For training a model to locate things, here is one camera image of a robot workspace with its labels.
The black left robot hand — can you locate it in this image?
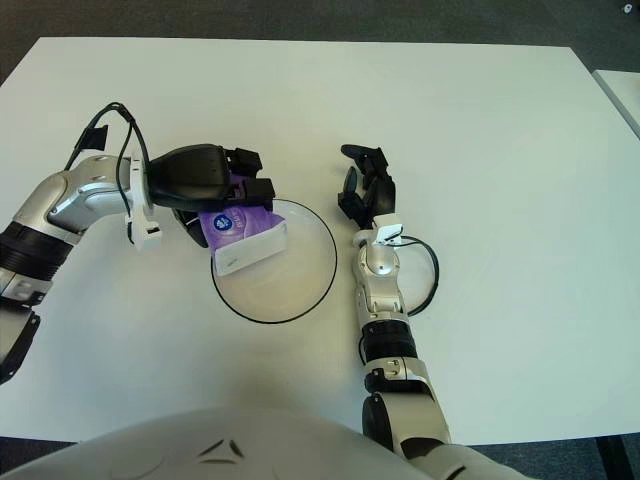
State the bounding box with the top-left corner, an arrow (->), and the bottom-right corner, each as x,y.
144,143 -> 276,249

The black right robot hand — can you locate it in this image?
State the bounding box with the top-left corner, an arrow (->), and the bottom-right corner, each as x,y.
335,143 -> 398,231

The purple tissue paper pack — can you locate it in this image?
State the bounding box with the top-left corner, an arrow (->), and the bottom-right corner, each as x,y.
197,169 -> 289,276

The white plate with black rim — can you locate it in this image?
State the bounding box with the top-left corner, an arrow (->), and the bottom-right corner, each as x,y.
210,198 -> 338,324

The white neighbouring table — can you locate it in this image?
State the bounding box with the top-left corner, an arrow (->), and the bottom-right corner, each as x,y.
592,69 -> 640,141

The grey robot torso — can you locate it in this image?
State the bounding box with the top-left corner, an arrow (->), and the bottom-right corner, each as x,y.
0,407 -> 416,480

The black table leg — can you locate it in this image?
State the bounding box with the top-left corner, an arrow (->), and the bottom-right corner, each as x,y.
597,437 -> 640,480

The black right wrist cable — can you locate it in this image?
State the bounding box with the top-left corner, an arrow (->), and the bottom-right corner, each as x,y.
399,237 -> 440,316

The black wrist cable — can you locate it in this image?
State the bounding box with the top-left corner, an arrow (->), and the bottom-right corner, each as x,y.
62,102 -> 151,221
399,237 -> 440,316

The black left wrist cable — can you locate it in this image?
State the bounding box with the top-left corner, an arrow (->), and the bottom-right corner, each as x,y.
62,102 -> 151,221

